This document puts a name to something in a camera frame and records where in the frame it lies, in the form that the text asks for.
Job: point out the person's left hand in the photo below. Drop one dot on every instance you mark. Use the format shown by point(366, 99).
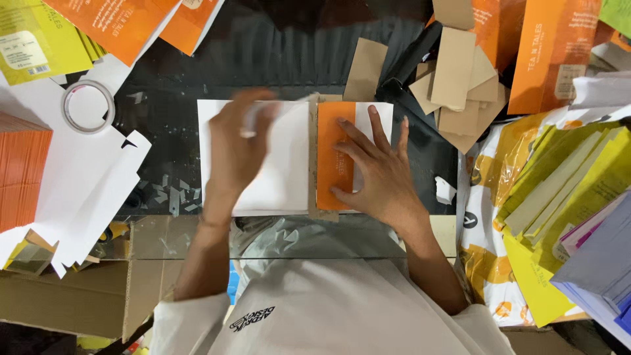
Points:
point(231, 153)

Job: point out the person's right hand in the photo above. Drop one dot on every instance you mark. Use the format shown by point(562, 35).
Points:
point(384, 182)

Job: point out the person's left fingers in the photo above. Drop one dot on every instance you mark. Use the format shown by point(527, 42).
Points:
point(254, 113)

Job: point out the orange and white carton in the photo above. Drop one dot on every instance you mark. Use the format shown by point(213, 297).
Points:
point(286, 167)

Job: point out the brown cardboard backing sheet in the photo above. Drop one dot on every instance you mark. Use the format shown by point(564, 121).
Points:
point(312, 162)

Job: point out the scattered clear tape scraps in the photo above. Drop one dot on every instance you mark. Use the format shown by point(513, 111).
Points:
point(170, 192)

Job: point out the clear tape roll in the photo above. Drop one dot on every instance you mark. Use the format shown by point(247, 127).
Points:
point(109, 111)

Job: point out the orange flat carton sheets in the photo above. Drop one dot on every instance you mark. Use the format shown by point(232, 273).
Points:
point(133, 22)

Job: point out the pile of white die-cut sheets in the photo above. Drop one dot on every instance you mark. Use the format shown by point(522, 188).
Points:
point(84, 187)

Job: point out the pile of brown cardboard pieces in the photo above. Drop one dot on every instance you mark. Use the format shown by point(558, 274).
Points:
point(456, 84)

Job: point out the white paper scrap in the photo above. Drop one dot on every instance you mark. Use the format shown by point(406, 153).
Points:
point(443, 190)

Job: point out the person's white shirt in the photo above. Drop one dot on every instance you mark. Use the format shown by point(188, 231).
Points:
point(325, 310)

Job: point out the pile of yellow flat cartons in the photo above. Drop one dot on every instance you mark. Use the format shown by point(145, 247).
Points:
point(34, 39)

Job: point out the stack of orange flat cartons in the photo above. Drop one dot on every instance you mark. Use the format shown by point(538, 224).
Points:
point(22, 172)

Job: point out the brown corrugated cardboard box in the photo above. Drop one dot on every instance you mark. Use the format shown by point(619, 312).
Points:
point(74, 291)

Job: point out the white and orange plastic bag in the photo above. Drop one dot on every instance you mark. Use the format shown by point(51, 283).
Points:
point(485, 246)

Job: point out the orange printed flat cartons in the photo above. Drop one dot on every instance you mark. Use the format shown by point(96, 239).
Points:
point(547, 49)

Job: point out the stack of yellow-green flat cartons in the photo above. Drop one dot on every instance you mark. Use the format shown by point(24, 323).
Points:
point(562, 192)

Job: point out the green flat carton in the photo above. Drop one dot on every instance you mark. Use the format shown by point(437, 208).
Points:
point(616, 15)

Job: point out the stack of lavender flat cartons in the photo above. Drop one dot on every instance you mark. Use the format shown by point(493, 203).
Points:
point(601, 266)

